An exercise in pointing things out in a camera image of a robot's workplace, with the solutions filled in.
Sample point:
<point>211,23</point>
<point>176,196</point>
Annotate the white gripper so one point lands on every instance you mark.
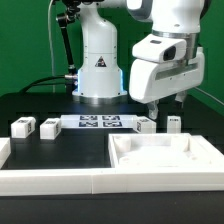
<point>150,81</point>

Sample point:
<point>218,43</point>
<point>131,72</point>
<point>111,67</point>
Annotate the white square table top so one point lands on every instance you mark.
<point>144,151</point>

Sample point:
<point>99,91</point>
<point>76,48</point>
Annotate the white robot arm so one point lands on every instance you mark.
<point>99,78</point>

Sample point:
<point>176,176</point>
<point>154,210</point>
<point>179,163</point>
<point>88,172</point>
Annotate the white U-shaped obstacle fence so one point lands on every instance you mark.
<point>105,180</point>

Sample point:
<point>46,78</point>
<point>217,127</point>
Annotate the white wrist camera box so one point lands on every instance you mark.
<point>159,49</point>

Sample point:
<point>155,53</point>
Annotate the white marker base plate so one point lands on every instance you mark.
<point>97,121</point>

